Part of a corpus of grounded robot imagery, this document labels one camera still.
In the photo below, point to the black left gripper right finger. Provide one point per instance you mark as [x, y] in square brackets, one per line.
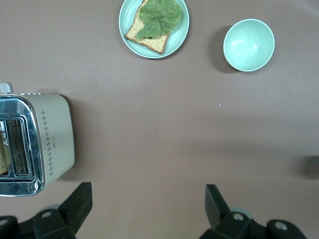
[224, 221]

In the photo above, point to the dark toast slice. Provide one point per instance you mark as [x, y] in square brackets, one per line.
[3, 159]

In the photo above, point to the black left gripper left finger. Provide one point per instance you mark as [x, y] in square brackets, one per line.
[72, 211]

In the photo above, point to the brown bread slice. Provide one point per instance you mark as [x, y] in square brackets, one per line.
[152, 43]

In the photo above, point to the beige and chrome toaster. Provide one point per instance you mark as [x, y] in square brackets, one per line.
[54, 139]

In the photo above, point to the pale green plate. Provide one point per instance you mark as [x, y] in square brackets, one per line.
[182, 27]

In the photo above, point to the green lettuce leaf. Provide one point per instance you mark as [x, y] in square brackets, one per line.
[159, 17]

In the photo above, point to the pale green bowl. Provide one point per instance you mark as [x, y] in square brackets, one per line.
[249, 46]

